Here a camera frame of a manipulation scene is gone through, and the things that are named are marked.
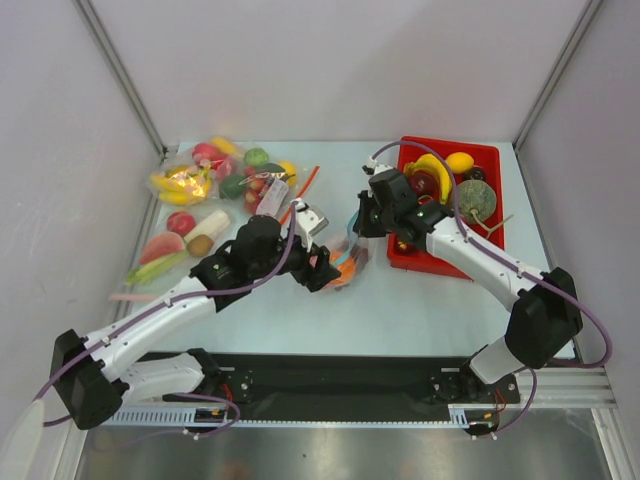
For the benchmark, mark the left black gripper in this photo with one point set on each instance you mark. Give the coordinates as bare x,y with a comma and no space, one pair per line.
314,276

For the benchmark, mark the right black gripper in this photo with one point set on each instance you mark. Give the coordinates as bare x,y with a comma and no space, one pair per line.
370,215

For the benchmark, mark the orange fake tangerine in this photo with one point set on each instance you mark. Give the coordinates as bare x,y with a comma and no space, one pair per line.
347,270

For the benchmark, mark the clear zip bag blue seal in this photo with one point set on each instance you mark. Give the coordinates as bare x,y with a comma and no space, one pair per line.
345,243

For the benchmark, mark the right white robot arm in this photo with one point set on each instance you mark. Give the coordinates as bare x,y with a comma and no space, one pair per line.
544,316

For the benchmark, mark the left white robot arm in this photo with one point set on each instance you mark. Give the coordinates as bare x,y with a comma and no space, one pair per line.
94,375

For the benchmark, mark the dark red fake apple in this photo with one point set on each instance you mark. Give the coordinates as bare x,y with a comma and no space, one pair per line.
403,247

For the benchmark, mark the dark red fake plum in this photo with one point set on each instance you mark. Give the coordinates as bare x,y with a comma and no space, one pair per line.
423,183

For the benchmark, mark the yellow fake banana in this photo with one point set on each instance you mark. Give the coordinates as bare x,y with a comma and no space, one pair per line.
430,164

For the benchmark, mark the zip bag red seal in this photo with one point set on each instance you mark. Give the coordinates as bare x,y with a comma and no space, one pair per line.
250,175

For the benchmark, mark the yellow fake lemon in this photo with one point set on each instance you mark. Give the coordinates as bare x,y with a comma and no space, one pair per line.
459,162

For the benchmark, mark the green fake melon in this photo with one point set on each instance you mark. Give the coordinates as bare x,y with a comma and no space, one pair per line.
477,201

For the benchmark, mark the dark purple fake mangosteen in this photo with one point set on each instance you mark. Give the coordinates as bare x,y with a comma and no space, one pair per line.
475,173

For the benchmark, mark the vegetable bag pink seal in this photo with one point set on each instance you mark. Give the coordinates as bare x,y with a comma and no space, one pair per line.
185,239

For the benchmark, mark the yellow bananas bag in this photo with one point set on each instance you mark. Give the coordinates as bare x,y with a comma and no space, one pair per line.
183,185

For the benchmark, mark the red plastic tray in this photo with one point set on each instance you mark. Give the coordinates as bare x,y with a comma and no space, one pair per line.
449,229

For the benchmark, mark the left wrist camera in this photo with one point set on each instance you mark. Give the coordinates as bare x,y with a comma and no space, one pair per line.
309,221

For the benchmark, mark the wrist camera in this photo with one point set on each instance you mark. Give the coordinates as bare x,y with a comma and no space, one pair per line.
309,221
374,167

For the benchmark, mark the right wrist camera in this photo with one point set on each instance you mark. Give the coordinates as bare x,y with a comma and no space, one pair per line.
374,167

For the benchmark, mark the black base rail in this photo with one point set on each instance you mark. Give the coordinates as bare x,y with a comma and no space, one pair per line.
351,389

